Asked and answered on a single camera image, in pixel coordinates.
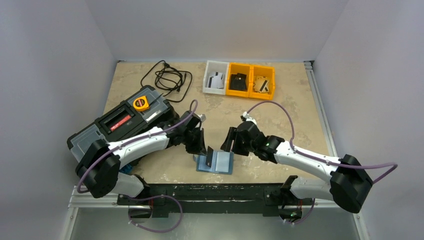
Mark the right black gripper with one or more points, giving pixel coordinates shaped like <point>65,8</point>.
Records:
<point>236,141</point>

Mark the yellow tape measure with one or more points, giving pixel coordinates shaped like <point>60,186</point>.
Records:
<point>141,104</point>

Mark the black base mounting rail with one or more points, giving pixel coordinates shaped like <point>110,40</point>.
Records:
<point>266,199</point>

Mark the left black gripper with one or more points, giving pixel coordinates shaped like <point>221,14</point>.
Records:
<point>199,148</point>

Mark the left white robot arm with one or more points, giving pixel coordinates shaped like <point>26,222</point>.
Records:
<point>99,168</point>

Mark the aluminium frame rail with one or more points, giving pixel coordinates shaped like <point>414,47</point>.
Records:
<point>319,105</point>

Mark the gold cards in bin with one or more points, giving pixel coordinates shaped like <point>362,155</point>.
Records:
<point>261,84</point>

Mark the right yellow plastic bin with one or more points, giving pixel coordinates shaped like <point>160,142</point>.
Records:
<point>266,71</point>

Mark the white plastic bin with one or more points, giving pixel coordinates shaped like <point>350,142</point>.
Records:
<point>219,66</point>

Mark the black card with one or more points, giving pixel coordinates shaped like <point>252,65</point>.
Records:
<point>209,157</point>

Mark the yellow plastic bin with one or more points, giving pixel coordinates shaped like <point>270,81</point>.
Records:
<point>235,68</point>
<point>266,71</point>

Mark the black tool box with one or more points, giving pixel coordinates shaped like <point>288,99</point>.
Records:
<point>123,121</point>

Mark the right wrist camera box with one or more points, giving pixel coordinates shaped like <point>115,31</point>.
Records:
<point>246,117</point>

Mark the left yellow plastic bin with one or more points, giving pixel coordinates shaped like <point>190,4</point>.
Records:
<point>235,68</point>

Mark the black cards in bin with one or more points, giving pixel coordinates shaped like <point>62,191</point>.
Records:
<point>238,82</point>

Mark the white cards in bin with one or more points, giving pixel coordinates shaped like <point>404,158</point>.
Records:
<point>215,80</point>

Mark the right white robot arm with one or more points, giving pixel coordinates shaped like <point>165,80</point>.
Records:
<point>341,180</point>

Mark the blue card holder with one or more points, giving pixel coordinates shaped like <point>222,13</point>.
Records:
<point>221,163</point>

